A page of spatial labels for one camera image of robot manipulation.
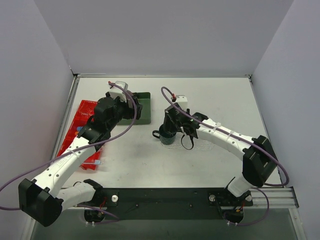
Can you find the aluminium frame rail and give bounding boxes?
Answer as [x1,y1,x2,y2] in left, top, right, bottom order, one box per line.
[53,184,299,210]

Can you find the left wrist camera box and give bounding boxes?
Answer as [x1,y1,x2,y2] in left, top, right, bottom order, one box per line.
[108,81,128,103]

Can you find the blue toothpaste tube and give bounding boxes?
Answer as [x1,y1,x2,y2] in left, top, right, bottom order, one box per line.
[76,126,83,132]

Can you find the green plastic tray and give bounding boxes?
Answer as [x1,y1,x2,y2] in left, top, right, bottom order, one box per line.
[132,92,151,125]

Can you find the red plastic organizer box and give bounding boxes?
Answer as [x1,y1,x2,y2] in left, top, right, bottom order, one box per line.
[57,100,102,171]

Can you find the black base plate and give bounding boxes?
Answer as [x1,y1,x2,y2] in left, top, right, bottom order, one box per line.
[72,187,253,221]

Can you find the dark green mug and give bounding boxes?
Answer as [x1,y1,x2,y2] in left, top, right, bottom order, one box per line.
[152,125,176,146]

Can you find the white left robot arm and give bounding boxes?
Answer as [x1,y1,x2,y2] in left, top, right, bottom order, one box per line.
[18,92,143,227]

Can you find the clear textured oval tray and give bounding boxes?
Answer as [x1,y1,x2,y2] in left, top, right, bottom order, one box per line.
[160,132,215,151]

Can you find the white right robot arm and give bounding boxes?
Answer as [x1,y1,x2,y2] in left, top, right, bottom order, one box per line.
[163,103,277,198]

